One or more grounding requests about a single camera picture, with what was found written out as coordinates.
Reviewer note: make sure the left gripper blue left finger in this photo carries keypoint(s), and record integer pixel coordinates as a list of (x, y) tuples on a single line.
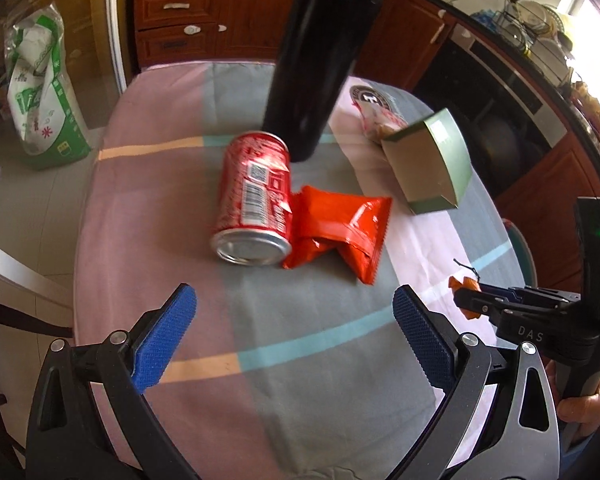
[(155, 345)]

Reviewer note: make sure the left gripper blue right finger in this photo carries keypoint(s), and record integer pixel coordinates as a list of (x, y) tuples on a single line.
[(424, 331)]

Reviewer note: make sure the orange peel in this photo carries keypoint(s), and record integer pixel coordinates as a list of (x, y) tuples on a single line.
[(463, 288)]

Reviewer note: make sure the orange snack packet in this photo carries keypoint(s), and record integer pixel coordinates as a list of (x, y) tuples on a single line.
[(355, 226)]

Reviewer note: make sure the green cardboard box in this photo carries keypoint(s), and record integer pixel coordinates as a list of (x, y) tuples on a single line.
[(431, 163)]

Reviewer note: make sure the grey trash bin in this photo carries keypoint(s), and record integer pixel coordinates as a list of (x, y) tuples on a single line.
[(523, 253)]

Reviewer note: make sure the wooden kitchen cabinets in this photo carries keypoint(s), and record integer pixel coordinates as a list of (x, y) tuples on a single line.
[(404, 39)]

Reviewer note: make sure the person's right hand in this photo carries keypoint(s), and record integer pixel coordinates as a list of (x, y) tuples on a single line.
[(584, 410)]

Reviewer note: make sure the checked tablecloth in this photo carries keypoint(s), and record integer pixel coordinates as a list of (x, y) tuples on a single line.
[(296, 370)]

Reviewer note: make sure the red soda can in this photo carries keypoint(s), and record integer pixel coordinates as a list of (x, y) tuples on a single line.
[(254, 214)]

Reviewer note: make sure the black built-in oven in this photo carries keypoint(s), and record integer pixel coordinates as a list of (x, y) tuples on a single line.
[(508, 128)]

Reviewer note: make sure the clear bag with snack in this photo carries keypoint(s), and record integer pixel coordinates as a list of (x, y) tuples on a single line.
[(377, 121)]

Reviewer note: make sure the green white plastic bag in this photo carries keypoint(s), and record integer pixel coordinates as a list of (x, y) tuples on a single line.
[(40, 95)]

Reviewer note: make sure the dish rack with dishes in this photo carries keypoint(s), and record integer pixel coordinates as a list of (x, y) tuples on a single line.
[(537, 32)]

